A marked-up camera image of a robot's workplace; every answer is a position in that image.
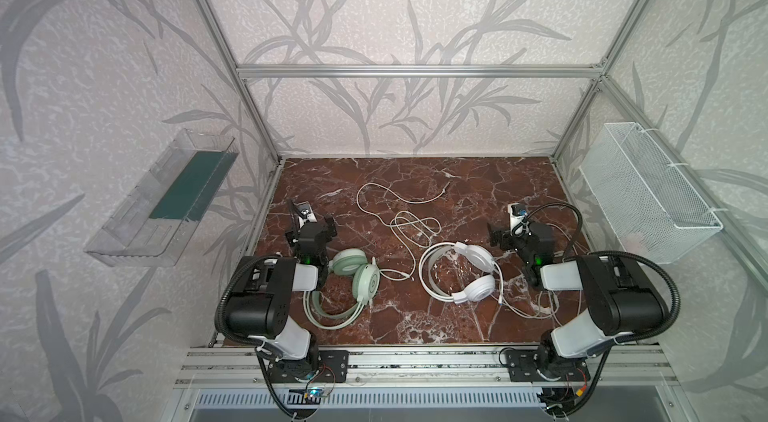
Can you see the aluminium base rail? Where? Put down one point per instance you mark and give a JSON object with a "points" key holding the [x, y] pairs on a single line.
{"points": [[369, 366]]}

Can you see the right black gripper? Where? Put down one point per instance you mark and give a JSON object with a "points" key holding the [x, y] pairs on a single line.
{"points": [[516, 237]]}

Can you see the clear plastic wall bin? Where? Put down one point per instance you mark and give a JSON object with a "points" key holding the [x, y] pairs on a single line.
{"points": [[156, 221]]}

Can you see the white wire mesh basket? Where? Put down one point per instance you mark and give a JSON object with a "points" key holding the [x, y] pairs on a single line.
{"points": [[651, 206]]}

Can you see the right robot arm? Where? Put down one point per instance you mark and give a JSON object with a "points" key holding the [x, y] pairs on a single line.
{"points": [[628, 297]]}

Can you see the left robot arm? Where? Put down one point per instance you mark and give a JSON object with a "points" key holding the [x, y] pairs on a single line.
{"points": [[254, 308]]}

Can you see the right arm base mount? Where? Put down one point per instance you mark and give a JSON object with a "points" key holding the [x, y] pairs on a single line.
{"points": [[535, 366]]}

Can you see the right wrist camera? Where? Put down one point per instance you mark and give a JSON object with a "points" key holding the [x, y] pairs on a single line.
{"points": [[517, 214]]}

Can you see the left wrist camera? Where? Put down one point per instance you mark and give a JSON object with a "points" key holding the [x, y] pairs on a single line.
{"points": [[302, 212]]}

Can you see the white headphones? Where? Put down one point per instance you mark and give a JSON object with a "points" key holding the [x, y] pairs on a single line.
{"points": [[476, 272]]}

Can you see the aluminium frame crossbar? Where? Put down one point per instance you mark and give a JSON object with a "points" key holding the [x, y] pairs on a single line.
{"points": [[254, 71]]}

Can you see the mint green headphones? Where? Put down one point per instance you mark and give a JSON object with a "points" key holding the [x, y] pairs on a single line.
{"points": [[365, 280]]}

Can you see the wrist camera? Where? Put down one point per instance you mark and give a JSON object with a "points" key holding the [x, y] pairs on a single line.
{"points": [[517, 214], [302, 212]]}

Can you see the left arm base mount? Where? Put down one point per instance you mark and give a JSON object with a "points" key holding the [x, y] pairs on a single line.
{"points": [[323, 366]]}

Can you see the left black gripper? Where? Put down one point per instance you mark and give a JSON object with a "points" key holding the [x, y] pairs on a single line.
{"points": [[307, 230]]}

